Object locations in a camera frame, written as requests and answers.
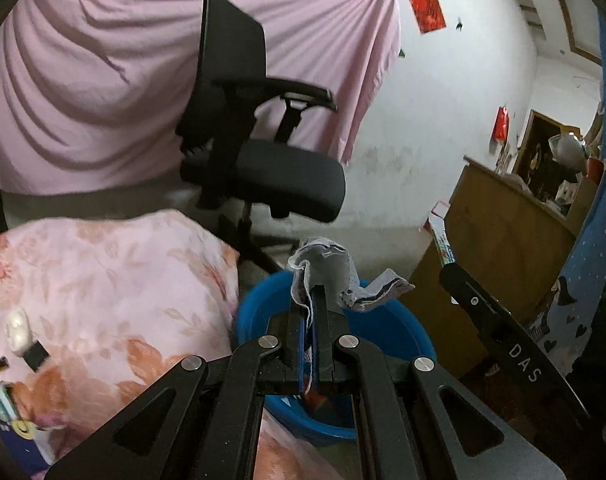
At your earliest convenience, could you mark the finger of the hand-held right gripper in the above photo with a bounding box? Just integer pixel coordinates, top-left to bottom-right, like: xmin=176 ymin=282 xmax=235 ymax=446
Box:
xmin=439 ymin=263 xmax=509 ymax=336

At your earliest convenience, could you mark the wooden cabinet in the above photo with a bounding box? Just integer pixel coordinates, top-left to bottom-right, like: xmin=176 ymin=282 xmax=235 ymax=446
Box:
xmin=400 ymin=156 xmax=599 ymax=381

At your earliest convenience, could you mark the blue plastic bucket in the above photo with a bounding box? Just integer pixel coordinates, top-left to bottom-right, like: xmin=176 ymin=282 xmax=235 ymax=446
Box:
xmin=235 ymin=270 xmax=436 ymax=448

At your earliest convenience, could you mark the black office chair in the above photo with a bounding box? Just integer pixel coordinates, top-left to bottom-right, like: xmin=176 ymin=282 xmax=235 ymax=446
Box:
xmin=175 ymin=0 xmax=346 ymax=276

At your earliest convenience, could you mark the dark framed picture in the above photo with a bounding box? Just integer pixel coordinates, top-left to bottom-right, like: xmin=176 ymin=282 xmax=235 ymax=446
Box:
xmin=512 ymin=110 xmax=581 ymax=201

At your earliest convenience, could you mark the white dotted wrapper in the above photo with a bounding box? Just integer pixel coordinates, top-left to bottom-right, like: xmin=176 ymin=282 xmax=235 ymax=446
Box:
xmin=288 ymin=236 xmax=415 ymax=321

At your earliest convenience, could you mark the blue snack bag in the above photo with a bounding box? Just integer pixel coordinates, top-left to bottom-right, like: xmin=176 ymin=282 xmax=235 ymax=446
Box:
xmin=0 ymin=417 xmax=54 ymax=478

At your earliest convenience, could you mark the red paper wall poster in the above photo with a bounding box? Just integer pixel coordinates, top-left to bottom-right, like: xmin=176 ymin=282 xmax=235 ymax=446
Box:
xmin=405 ymin=0 xmax=445 ymax=35

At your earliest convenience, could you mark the white device with black strap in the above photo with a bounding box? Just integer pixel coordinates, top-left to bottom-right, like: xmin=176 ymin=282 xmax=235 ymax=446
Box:
xmin=4 ymin=307 xmax=51 ymax=373

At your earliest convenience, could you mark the green white packet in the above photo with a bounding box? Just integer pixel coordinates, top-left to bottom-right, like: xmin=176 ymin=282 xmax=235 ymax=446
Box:
xmin=0 ymin=381 xmax=21 ymax=423

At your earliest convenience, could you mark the white rounded helmet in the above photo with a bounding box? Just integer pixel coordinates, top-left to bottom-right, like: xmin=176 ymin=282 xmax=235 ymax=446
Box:
xmin=548 ymin=132 xmax=586 ymax=171

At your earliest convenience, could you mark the red hanging wall decoration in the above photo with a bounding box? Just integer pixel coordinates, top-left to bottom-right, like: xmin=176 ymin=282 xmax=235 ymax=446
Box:
xmin=492 ymin=106 xmax=510 ymax=142

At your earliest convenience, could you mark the blue dotted printed curtain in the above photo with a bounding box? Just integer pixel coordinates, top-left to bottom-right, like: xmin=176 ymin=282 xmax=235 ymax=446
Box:
xmin=528 ymin=20 xmax=606 ymax=386

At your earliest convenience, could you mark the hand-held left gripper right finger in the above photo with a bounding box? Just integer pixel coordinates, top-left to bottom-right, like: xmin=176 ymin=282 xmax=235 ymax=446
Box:
xmin=310 ymin=285 xmax=566 ymax=480

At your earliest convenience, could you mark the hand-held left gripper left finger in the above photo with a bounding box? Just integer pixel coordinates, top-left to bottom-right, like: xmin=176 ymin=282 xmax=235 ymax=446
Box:
xmin=45 ymin=305 xmax=309 ymax=480

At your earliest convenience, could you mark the colourful printed box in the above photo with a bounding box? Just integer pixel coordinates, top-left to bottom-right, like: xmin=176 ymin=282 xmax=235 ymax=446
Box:
xmin=428 ymin=217 xmax=459 ymax=266

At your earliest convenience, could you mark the pink floral blanket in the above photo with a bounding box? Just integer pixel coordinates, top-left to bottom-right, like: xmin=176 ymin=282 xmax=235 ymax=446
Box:
xmin=0 ymin=210 xmax=364 ymax=480

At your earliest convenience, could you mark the pink hanging bed sheet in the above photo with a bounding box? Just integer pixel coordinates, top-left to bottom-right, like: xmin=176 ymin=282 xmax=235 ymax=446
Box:
xmin=0 ymin=0 xmax=401 ymax=196

